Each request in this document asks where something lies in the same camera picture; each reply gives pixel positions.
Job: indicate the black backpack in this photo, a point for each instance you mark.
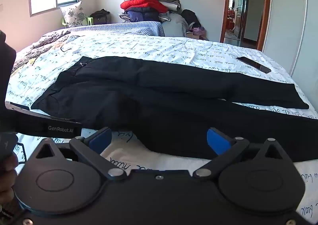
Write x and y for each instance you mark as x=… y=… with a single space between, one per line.
x=191 y=17

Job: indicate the green plastic chair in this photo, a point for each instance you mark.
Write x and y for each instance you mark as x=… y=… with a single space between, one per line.
x=90 y=20

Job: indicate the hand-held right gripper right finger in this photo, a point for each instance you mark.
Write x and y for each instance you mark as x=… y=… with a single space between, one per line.
x=218 y=140

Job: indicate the zebra patterned blanket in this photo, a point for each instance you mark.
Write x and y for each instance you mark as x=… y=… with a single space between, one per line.
x=32 y=53

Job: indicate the floral pillow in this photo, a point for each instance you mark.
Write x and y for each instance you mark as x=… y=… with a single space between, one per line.
x=73 y=14

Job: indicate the red puffer jacket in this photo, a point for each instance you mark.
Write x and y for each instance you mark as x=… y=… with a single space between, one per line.
x=142 y=4

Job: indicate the blue knitted blanket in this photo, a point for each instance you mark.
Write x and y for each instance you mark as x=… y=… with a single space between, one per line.
x=124 y=27

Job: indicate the white and black cloth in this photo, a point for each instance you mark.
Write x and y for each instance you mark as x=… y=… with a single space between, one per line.
x=172 y=2

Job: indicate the grey bag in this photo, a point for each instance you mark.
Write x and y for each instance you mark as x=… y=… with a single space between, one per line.
x=174 y=25

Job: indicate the bed with printed white sheet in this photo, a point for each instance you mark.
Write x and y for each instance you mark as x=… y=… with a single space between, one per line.
x=149 y=46

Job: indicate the dark duffel bag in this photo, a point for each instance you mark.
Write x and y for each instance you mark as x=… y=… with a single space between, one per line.
x=100 y=16

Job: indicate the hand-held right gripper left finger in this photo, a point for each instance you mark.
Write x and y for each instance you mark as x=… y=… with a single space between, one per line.
x=100 y=139

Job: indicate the wooden door frame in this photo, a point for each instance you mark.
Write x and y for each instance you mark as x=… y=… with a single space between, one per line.
x=265 y=4

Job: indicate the black pants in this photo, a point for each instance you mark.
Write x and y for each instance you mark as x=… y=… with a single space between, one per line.
x=149 y=91

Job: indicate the cardboard box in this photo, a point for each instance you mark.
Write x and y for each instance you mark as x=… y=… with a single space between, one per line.
x=190 y=35

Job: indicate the person's left hand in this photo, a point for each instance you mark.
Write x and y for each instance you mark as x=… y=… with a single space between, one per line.
x=6 y=177

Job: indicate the white flowered wardrobe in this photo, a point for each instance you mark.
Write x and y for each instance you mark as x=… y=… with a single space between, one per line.
x=290 y=29

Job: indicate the navy puffer jacket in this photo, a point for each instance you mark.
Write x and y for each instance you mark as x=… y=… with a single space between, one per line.
x=141 y=15

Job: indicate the purple bag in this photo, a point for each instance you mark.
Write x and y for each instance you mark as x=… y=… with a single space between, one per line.
x=198 y=31

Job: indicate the black smartphone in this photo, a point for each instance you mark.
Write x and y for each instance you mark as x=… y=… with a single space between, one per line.
x=253 y=64

